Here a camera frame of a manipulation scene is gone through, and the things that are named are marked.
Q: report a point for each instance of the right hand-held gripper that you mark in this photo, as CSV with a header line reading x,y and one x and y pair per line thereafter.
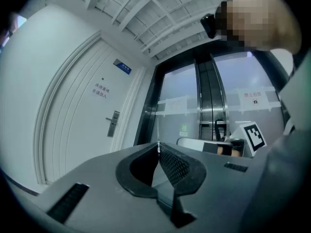
x,y
255,136

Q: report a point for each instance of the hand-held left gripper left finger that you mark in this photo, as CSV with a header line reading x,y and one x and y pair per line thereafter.
x,y
124,176

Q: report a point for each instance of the blue door sign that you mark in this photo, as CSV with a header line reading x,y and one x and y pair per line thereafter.
x,y
122,66

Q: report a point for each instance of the person's shirt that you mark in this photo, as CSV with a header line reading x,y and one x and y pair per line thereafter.
x,y
298,88

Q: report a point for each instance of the person's head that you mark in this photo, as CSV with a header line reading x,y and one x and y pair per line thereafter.
x,y
262,21

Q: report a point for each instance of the black head camera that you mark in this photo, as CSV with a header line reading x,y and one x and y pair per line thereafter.
x,y
209,25

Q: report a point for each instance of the white paper notice camera symbol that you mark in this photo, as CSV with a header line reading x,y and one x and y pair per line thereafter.
x,y
252,98

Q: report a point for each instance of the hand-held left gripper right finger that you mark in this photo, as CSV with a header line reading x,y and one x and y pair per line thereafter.
x,y
184,173

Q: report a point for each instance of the white door with handle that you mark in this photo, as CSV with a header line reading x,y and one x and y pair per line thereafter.
x,y
80,120

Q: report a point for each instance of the person's right forearm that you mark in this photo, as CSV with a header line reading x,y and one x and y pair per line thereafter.
x,y
234,152

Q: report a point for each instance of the white paper glass notice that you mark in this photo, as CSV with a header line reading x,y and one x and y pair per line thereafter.
x,y
176,105

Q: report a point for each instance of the paper sign with red text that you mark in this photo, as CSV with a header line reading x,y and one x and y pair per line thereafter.
x,y
100,90

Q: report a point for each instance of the silver door lock plate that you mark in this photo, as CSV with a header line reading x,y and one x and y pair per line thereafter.
x,y
111,130

